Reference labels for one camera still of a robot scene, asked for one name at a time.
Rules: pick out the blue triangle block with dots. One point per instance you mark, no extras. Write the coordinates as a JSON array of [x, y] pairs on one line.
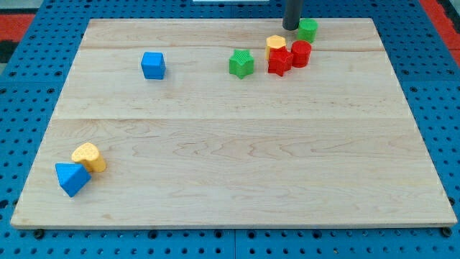
[[72, 177]]

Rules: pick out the blue cube block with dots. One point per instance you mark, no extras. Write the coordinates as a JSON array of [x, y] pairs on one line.
[[153, 65]]

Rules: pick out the red star block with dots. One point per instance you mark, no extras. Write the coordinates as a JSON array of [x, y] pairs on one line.
[[280, 60]]

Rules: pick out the yellow heart block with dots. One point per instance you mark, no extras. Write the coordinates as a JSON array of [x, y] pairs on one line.
[[90, 157]]

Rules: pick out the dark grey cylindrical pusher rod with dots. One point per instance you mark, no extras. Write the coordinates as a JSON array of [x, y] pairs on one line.
[[292, 13]]

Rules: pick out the red cylinder block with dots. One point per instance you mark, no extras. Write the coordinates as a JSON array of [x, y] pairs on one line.
[[301, 51]]

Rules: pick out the green star block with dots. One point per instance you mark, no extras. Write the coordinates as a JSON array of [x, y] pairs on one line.
[[241, 63]]

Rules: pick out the yellow hexagon block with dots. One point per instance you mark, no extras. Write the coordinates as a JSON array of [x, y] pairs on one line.
[[274, 43]]

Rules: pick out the green cylinder block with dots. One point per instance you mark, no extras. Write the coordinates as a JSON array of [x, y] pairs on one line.
[[307, 29]]

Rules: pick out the light wooden board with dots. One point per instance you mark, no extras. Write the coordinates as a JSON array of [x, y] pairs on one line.
[[330, 145]]

